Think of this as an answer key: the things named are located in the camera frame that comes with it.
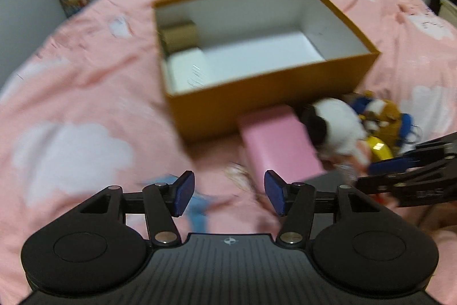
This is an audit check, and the pink pouch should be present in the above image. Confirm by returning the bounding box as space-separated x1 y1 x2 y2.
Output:
238 105 324 193

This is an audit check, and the white popcorn plush toy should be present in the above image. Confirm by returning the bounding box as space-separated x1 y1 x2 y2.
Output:
298 97 371 170

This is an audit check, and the white glasses case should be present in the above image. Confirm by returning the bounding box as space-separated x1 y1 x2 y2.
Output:
167 48 215 94

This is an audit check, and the orange cardboard storage box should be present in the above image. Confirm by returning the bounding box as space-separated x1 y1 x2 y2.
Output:
153 0 379 143

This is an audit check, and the brown plush with blue hat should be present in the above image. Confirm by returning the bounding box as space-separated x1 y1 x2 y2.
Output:
345 91 421 156

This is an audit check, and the dark grey box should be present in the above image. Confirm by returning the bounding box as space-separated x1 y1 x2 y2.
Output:
305 170 357 192

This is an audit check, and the small brown cardboard box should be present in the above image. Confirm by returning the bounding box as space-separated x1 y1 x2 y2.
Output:
159 22 199 55

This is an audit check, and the pink cloud-print duvet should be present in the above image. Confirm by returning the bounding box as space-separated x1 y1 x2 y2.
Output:
1 0 456 304

